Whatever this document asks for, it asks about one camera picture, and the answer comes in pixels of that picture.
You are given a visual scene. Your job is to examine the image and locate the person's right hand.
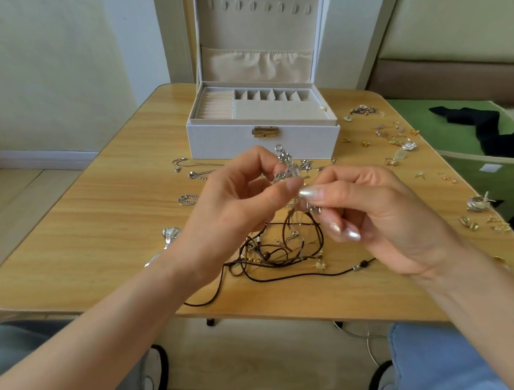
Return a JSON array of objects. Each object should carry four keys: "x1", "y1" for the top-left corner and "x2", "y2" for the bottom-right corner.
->
[{"x1": 294, "y1": 155, "x2": 464, "y2": 288}]

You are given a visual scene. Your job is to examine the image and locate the person's left hand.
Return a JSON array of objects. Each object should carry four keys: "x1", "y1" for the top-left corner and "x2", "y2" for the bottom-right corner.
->
[{"x1": 156, "y1": 142, "x2": 313, "y2": 285}]

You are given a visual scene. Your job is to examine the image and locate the square pendant cord necklace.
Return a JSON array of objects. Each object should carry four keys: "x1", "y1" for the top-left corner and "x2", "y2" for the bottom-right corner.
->
[{"x1": 235, "y1": 237, "x2": 379, "y2": 286}]

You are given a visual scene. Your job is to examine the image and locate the bow pendant cord necklace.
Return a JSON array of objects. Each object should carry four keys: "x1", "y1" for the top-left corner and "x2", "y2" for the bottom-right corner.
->
[{"x1": 141, "y1": 222, "x2": 231, "y2": 313}]

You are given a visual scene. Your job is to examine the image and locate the thin silver chain necklace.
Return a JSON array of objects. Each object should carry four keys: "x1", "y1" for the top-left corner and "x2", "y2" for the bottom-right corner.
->
[{"x1": 169, "y1": 152, "x2": 230, "y2": 185}]

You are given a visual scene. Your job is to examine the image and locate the tangle of necklaces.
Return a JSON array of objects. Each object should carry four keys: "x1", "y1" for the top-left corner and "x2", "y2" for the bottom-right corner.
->
[{"x1": 216, "y1": 140, "x2": 330, "y2": 280}]

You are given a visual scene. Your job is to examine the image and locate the small earrings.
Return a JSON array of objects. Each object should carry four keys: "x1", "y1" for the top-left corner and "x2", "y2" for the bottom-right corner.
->
[{"x1": 339, "y1": 94, "x2": 514, "y2": 279}]

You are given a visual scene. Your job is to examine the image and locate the white jewelry box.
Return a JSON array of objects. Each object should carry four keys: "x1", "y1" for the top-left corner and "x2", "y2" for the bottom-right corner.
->
[{"x1": 176, "y1": 0, "x2": 344, "y2": 171}]

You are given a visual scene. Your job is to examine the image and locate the person's left forearm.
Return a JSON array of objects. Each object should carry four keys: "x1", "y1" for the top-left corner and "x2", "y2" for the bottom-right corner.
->
[{"x1": 0, "y1": 255, "x2": 207, "y2": 390}]

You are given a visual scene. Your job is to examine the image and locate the person's right forearm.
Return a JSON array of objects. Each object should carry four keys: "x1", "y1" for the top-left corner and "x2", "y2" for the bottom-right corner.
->
[{"x1": 425, "y1": 244, "x2": 514, "y2": 390}]

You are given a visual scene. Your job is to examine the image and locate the black cloth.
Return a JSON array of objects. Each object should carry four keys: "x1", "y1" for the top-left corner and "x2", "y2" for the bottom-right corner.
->
[{"x1": 428, "y1": 99, "x2": 514, "y2": 166}]

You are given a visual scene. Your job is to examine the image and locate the white cable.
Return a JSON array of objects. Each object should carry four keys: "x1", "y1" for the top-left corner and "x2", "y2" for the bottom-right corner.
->
[{"x1": 331, "y1": 316, "x2": 391, "y2": 365}]

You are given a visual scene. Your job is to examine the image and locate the black strap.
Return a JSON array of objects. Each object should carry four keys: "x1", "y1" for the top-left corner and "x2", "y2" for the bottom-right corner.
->
[{"x1": 147, "y1": 342, "x2": 172, "y2": 390}]

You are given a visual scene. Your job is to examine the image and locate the beige padded wall panel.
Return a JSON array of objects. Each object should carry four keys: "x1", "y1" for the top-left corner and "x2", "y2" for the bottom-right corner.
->
[{"x1": 361, "y1": 0, "x2": 514, "y2": 107}]

